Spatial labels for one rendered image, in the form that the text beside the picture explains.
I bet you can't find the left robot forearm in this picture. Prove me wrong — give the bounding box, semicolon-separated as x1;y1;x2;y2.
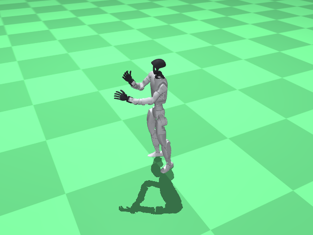
128;97;152;105

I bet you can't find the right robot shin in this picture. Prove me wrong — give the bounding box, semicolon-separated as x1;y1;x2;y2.
151;135;160;153

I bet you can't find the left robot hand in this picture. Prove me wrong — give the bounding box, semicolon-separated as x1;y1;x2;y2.
114;90;133;103

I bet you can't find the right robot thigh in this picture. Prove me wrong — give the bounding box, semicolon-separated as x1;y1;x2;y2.
147;108;157;138

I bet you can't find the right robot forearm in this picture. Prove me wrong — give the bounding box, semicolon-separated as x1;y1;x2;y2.
131;81;140;90

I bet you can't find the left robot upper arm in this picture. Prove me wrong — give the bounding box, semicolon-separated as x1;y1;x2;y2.
148;82;168;105

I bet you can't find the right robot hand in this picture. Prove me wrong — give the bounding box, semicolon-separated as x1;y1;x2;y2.
122;70;134;86

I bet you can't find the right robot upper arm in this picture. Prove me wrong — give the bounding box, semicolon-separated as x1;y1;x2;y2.
139;71;154;91

